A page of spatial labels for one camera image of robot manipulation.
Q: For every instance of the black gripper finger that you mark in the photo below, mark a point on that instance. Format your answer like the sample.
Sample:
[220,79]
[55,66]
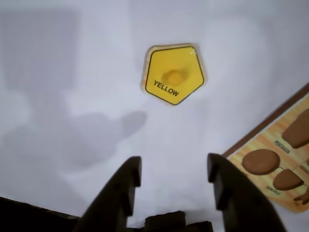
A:
[111,200]
[243,207]

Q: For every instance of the yellow pentagon puzzle piece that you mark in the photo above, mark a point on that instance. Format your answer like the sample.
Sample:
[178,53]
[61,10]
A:
[164,65]

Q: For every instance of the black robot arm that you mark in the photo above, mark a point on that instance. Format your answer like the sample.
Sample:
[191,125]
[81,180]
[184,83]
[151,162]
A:
[169,221]

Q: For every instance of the wooden shape puzzle board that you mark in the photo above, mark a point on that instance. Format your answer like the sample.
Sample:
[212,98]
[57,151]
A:
[265,147]

